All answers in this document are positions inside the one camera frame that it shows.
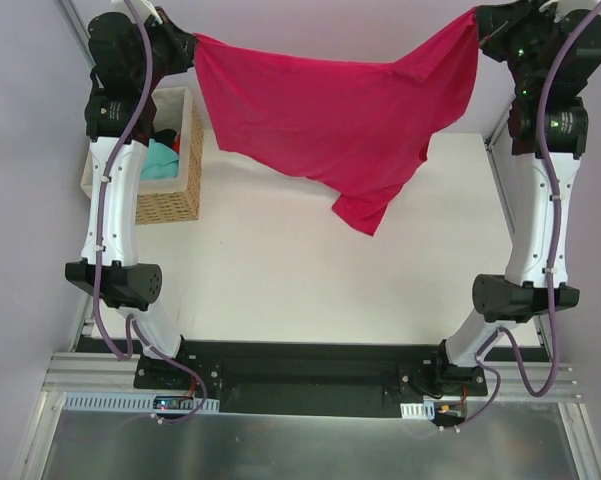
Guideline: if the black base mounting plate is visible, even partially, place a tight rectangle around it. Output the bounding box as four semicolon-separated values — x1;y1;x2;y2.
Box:
74;335;489;416

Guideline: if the wicker laundry basket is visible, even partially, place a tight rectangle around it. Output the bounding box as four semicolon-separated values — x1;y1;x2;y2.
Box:
80;87;204;225

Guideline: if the aluminium frame post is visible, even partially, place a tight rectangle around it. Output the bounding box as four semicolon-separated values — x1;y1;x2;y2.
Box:
484;96;515;151
53;0;94;68

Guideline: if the right slotted cable duct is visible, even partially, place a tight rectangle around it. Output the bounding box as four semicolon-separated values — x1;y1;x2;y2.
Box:
400;402;435;421

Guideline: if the left slotted cable duct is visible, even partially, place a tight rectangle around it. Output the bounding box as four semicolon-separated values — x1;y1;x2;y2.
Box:
64;392;220;415

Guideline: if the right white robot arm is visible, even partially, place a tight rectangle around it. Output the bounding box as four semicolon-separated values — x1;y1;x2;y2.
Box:
430;1;601;395

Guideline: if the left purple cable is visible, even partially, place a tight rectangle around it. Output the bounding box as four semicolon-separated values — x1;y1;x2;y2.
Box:
92;0;209;426

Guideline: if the black t shirt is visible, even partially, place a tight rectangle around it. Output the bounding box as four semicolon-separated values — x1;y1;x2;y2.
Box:
152;129;178;149

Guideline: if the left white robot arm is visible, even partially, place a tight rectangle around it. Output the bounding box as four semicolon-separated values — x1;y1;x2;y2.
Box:
65;1;204;389

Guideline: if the aluminium front rail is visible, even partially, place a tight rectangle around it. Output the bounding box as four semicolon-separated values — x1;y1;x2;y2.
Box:
43;352;585;403

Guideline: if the slotted cable duct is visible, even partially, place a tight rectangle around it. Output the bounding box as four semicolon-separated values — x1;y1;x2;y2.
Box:
64;392;220;415
400;402;435;421

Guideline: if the pink t shirt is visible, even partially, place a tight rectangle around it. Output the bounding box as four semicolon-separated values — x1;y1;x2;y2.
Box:
195;11;479;235

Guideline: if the left aluminium frame post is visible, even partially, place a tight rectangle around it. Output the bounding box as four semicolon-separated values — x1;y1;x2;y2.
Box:
53;0;94;68

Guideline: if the teal t shirt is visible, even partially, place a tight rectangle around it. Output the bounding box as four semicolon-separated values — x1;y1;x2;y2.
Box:
140;139;179;181

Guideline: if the right aluminium frame post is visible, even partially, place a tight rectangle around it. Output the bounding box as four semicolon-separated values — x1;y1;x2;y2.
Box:
484;96;515;151

